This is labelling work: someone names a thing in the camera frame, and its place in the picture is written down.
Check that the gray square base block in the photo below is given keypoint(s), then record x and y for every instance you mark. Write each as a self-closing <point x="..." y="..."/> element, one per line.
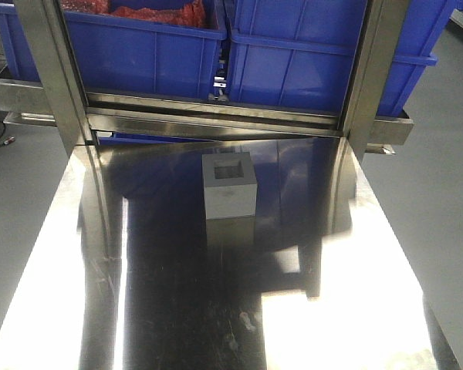
<point x="230" y="185"/>

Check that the blue plastic bin right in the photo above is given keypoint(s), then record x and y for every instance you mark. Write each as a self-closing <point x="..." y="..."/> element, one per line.
<point x="299" y="54"/>

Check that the blue bin with red contents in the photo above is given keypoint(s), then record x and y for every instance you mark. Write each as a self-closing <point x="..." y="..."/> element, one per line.
<point x="139" y="56"/>

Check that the stainless steel shelf tray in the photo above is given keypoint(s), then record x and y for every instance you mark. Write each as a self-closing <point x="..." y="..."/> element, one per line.
<point x="167" y="117"/>

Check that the red mesh bag contents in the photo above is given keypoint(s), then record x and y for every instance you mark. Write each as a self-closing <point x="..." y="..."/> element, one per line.
<point x="184" y="13"/>

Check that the stainless steel upright left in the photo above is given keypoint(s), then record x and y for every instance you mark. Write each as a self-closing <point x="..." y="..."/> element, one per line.
<point x="45" y="29"/>

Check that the stainless steel upright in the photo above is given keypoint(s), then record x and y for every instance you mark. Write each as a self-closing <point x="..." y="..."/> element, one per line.
<point x="45" y="29"/>
<point x="382" y="24"/>

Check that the stainless steel upright right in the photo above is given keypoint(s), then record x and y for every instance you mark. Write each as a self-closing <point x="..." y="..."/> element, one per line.
<point x="382" y="24"/>

